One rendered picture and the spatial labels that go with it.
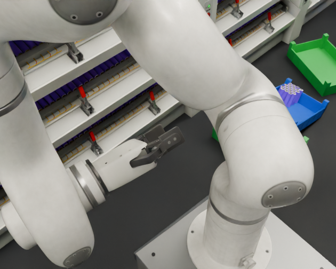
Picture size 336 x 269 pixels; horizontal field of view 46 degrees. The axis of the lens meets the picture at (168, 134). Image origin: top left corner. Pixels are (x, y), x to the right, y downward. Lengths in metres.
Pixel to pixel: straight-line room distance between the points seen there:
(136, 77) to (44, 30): 0.95
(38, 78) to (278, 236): 0.69
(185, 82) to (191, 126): 1.16
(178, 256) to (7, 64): 0.59
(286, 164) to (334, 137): 1.17
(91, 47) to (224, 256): 0.63
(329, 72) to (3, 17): 1.73
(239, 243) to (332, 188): 0.80
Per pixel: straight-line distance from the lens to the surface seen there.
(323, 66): 2.01
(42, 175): 0.57
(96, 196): 0.68
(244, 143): 0.57
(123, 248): 1.34
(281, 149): 0.55
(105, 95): 1.24
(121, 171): 0.67
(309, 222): 1.46
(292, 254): 0.96
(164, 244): 0.93
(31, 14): 0.34
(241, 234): 0.78
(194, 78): 0.46
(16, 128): 0.52
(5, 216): 0.69
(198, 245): 0.92
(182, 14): 0.44
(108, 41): 1.12
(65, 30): 0.34
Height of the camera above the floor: 1.22
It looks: 50 degrees down
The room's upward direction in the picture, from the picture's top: straight up
